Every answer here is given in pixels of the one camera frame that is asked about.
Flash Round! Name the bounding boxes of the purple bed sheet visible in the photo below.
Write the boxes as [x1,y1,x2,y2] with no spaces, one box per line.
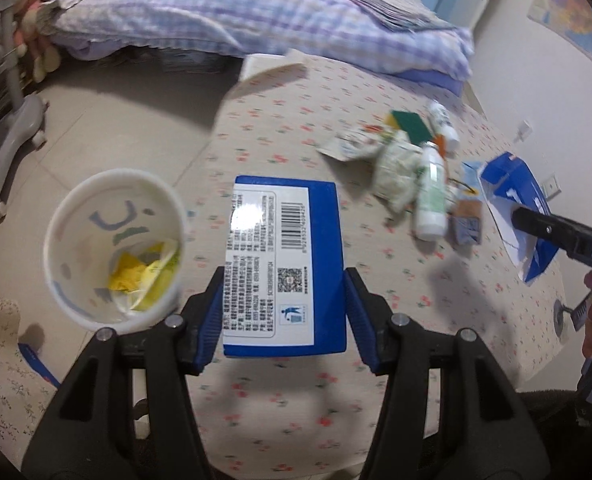
[391,67,464,96]

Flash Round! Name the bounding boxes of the white plastic bottle green label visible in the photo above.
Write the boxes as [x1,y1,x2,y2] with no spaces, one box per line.
[427,100,461,153]
[413,141,449,241]

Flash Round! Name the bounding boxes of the white paper bucket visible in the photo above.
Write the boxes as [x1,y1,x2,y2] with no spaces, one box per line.
[43,169,187,333]

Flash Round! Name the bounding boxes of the floral tablecloth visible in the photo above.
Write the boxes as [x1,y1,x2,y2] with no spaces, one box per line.
[130,50,569,480]

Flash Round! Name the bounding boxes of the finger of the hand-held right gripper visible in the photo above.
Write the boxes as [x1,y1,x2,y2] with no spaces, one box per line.
[512,206,579,258]

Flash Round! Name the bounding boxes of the blue box with white label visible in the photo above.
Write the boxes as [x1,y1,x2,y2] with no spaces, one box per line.
[223,175,349,359]

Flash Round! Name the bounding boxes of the blue cardboard strip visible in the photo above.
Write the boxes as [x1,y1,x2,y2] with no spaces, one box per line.
[18,342,61,388]

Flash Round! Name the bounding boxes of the beige floral cloth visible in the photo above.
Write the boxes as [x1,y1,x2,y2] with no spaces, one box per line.
[0,292,64,466]

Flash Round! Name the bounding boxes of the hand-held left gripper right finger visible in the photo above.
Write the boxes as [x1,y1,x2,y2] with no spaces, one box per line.
[343,266,552,480]

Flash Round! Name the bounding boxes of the yellow crumpled wrappers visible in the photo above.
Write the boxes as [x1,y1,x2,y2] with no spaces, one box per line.
[106,241,181,311]

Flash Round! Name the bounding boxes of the green and yellow sponge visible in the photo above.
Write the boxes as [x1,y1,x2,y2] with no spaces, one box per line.
[383,110,434,142]

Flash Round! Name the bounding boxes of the crumpled green white paper bag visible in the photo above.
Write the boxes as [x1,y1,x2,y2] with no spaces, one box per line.
[373,130,424,221]

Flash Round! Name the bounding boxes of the folded grey striped cloth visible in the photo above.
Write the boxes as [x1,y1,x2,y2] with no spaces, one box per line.
[346,0,457,33]

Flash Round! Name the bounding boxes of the small brown drink carton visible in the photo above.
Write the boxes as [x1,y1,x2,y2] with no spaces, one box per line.
[450,199,484,247]

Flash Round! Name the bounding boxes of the blue and white carton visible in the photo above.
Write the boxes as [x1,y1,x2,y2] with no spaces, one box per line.
[478,152,559,286]

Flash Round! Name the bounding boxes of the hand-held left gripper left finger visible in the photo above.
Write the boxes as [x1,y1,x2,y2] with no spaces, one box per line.
[20,266,227,480]

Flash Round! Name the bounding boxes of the flattened printed wrapper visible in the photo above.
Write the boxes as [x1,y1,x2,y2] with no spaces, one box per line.
[317,127,391,162]

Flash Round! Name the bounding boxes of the purple plaid quilt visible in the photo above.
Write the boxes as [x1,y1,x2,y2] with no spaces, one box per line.
[50,0,474,82]

